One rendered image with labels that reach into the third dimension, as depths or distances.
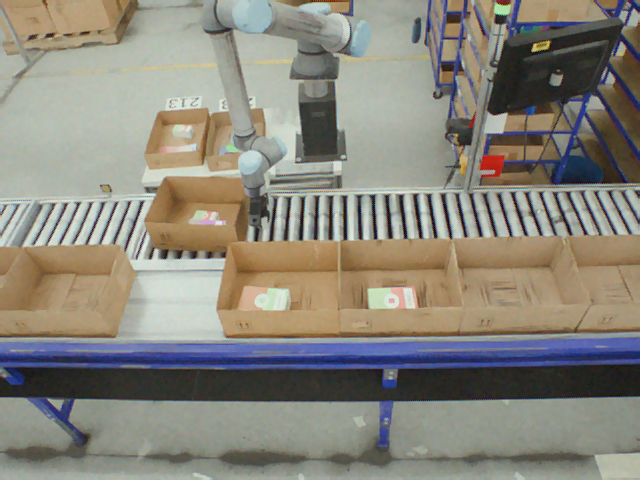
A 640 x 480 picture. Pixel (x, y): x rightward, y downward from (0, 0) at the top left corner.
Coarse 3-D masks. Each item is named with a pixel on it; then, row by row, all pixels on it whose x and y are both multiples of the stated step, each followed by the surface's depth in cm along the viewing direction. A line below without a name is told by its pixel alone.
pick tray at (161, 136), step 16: (160, 112) 277; (176, 112) 277; (192, 112) 278; (208, 112) 276; (160, 128) 278; (208, 128) 273; (160, 144) 271; (176, 144) 269; (160, 160) 254; (176, 160) 254; (192, 160) 255
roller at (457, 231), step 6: (450, 192) 235; (450, 198) 233; (450, 204) 230; (456, 204) 231; (450, 210) 228; (456, 210) 228; (450, 216) 226; (456, 216) 225; (450, 222) 225; (456, 222) 222; (456, 228) 220; (462, 228) 221; (456, 234) 218; (462, 234) 218
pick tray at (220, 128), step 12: (252, 108) 272; (216, 120) 276; (228, 120) 277; (264, 120) 269; (216, 132) 275; (228, 132) 274; (264, 132) 261; (216, 144) 268; (228, 144) 267; (216, 156) 247; (228, 156) 247; (216, 168) 252; (228, 168) 253
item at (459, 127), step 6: (450, 120) 217; (456, 120) 216; (462, 120) 216; (468, 120) 216; (450, 126) 214; (456, 126) 214; (462, 126) 214; (450, 132) 216; (456, 132) 216; (462, 132) 216; (468, 132) 216; (456, 138) 222; (462, 138) 220
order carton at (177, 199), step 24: (168, 192) 232; (192, 192) 234; (216, 192) 232; (240, 192) 230; (168, 216) 233; (192, 216) 232; (240, 216) 213; (168, 240) 216; (192, 240) 214; (216, 240) 212; (240, 240) 215
